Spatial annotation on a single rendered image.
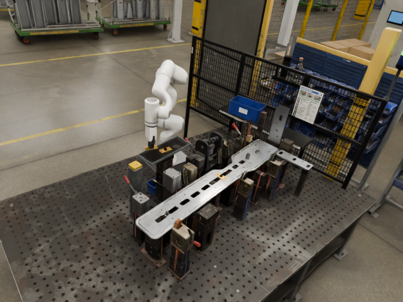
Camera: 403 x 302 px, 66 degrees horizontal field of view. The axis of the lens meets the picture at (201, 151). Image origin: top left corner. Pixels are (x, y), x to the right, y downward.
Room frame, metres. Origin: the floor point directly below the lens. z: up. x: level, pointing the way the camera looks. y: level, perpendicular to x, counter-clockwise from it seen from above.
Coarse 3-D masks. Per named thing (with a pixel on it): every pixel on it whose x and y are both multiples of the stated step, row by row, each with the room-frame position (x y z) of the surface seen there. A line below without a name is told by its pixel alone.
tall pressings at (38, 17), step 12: (12, 0) 7.37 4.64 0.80; (24, 0) 7.17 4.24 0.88; (36, 0) 7.33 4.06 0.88; (48, 0) 7.70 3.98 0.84; (60, 0) 7.88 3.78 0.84; (72, 0) 8.07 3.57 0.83; (24, 12) 7.13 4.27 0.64; (36, 12) 7.29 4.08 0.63; (48, 12) 7.66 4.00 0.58; (60, 12) 7.83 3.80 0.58; (72, 12) 7.98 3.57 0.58; (24, 24) 7.08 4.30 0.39; (36, 24) 7.22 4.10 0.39; (48, 24) 7.59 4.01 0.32; (60, 24) 7.73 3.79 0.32
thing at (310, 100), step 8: (304, 88) 2.53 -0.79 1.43; (312, 88) 2.49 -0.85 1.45; (296, 96) 2.56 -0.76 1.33; (304, 96) 2.52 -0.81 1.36; (312, 96) 2.48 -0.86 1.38; (320, 96) 2.44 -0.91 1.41; (304, 104) 2.51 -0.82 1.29; (312, 104) 2.47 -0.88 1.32; (320, 104) 2.43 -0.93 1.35; (296, 112) 2.53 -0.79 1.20; (304, 112) 2.49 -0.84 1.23; (312, 112) 2.45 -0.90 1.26; (304, 120) 2.48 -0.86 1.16; (312, 120) 2.44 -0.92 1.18
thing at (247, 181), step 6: (240, 180) 1.68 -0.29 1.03; (246, 180) 1.68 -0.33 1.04; (240, 186) 1.68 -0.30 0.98; (246, 186) 1.65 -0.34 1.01; (252, 186) 1.67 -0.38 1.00; (240, 192) 1.68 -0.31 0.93; (246, 192) 1.65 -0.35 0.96; (240, 198) 1.67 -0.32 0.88; (246, 198) 1.66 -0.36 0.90; (234, 204) 1.69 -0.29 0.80; (240, 204) 1.66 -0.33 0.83; (246, 204) 1.65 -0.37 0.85; (234, 210) 1.68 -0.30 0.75; (240, 210) 1.65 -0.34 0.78; (246, 210) 1.67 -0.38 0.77; (234, 216) 1.67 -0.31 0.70; (240, 216) 1.65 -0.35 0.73; (246, 216) 1.68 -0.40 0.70
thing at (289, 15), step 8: (288, 0) 6.26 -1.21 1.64; (296, 0) 6.22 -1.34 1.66; (288, 8) 6.22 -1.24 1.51; (296, 8) 6.27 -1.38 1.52; (288, 16) 6.20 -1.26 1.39; (288, 24) 6.18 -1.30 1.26; (280, 32) 6.27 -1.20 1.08; (288, 32) 6.23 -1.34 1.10; (280, 40) 6.24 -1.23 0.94; (288, 40) 6.27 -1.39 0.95; (272, 80) 6.20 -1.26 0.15
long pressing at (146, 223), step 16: (256, 144) 2.23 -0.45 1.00; (240, 160) 1.97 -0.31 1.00; (256, 160) 2.00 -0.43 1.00; (208, 176) 1.72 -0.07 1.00; (192, 192) 1.53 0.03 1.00; (208, 192) 1.55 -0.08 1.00; (160, 208) 1.36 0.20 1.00; (192, 208) 1.39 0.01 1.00; (144, 224) 1.22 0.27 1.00; (160, 224) 1.23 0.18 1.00
